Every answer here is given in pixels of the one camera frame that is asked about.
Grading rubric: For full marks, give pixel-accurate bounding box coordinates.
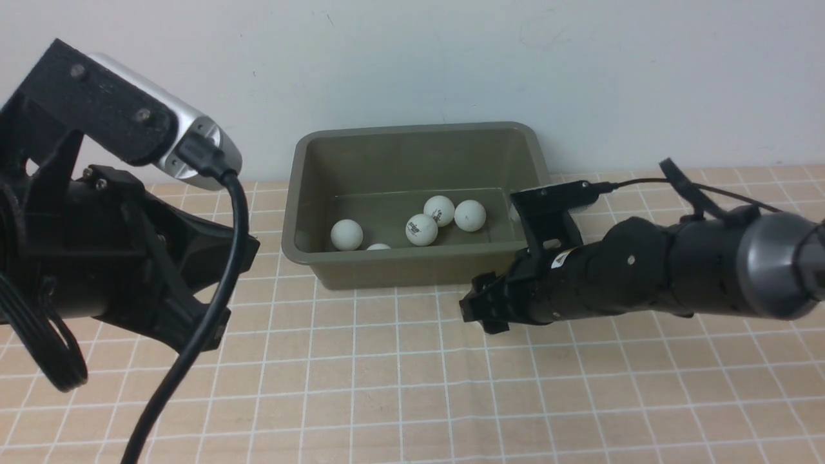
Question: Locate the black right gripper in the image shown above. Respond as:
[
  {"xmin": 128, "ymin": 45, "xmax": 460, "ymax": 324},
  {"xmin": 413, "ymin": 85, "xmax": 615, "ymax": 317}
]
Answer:
[{"xmin": 459, "ymin": 249, "xmax": 581, "ymax": 334}]

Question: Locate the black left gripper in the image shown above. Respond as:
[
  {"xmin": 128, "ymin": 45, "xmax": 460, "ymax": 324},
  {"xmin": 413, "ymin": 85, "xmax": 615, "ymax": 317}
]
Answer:
[{"xmin": 2, "ymin": 166, "xmax": 235, "ymax": 354}]

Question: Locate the plain white ping-pong ball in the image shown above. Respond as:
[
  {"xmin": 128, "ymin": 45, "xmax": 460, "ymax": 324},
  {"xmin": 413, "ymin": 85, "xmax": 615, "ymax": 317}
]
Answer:
[{"xmin": 454, "ymin": 199, "xmax": 487, "ymax": 233}]

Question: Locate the white ball with black logo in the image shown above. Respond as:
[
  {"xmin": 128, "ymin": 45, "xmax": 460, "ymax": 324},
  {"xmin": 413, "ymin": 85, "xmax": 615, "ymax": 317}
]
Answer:
[{"xmin": 405, "ymin": 213, "xmax": 439, "ymax": 247}]

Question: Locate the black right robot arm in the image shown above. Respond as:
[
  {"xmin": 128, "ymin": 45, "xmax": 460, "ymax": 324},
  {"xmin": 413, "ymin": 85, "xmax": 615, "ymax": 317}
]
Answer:
[{"xmin": 460, "ymin": 208, "xmax": 823, "ymax": 334}]

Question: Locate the olive green plastic bin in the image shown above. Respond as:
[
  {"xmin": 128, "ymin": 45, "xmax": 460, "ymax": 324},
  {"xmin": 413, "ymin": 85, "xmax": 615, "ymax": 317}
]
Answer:
[{"xmin": 281, "ymin": 122, "xmax": 554, "ymax": 291}]

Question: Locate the peach checkered tablecloth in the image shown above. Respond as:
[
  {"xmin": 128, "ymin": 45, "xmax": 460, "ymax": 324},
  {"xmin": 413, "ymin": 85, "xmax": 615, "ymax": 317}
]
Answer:
[{"xmin": 1, "ymin": 182, "xmax": 824, "ymax": 463}]

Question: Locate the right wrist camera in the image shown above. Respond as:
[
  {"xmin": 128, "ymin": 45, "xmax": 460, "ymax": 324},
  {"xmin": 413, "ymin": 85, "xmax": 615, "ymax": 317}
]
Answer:
[{"xmin": 510, "ymin": 181, "xmax": 601, "ymax": 256}]

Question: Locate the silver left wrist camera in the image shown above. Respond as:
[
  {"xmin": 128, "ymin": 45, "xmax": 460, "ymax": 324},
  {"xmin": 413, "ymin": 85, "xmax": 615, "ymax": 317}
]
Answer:
[{"xmin": 2, "ymin": 39, "xmax": 244, "ymax": 191}]

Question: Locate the black right camera cable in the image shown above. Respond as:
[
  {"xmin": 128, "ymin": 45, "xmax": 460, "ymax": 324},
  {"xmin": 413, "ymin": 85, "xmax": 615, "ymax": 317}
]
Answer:
[{"xmin": 590, "ymin": 158, "xmax": 784, "ymax": 223}]

